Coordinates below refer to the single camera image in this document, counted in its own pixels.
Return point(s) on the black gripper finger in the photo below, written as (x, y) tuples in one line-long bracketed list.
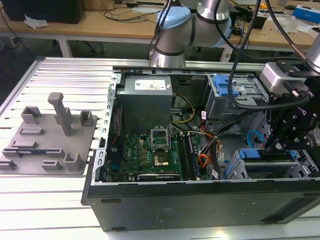
[(281, 122), (297, 143)]

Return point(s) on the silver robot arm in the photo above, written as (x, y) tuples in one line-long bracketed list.
[(175, 37)]

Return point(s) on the metal disk bay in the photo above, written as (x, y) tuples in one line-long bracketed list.
[(235, 170)]

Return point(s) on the black RAM slot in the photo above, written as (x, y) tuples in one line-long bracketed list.
[(183, 157), (191, 157), (187, 157)]

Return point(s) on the silver metal drive cage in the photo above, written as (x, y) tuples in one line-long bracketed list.
[(225, 107)]

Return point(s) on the blue plastic cage latch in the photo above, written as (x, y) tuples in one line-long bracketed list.
[(222, 86)]

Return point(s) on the clear plastic bag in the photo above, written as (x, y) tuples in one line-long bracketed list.
[(287, 23)]

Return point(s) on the blue cardboard box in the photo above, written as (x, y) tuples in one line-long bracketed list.
[(305, 13)]

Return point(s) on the small black box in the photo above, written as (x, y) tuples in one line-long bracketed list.
[(257, 21)]

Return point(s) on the black open PC case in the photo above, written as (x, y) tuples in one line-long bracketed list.
[(200, 205)]

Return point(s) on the brown square chipset chip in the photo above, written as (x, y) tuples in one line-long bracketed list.
[(162, 160)]

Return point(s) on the black graphics card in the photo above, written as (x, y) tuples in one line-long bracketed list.
[(157, 177)]

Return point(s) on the grey power supply unit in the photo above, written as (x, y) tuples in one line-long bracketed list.
[(142, 110)]

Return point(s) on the green motherboard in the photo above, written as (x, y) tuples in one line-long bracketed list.
[(135, 152)]

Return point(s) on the black case fan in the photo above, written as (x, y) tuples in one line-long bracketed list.
[(117, 125)]

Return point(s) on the long wooden desk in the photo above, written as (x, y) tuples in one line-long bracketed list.
[(75, 30)]

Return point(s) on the grey parts rack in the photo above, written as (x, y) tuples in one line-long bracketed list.
[(50, 160)]

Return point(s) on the RAM stick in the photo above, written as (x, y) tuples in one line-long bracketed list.
[(30, 151)]

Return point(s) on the black computer tower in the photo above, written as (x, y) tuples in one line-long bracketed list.
[(42, 10)]

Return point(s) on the white crumpled paper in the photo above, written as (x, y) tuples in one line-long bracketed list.
[(35, 22)]

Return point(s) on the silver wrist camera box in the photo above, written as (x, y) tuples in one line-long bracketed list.
[(272, 77)]

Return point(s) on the black wrist mount bracket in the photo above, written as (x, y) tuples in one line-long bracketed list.
[(287, 65)]

